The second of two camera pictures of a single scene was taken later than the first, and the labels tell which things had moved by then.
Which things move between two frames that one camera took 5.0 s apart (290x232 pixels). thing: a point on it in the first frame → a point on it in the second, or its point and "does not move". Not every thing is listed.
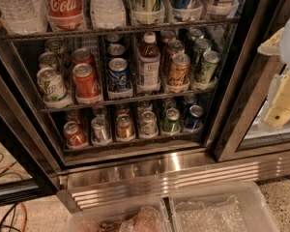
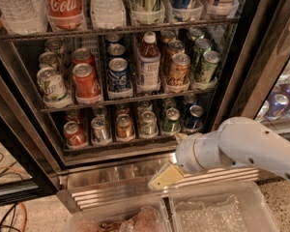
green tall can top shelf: [145, 4] does not move
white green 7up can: [148, 125] does not move
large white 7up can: [52, 89] does not move
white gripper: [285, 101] → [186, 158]
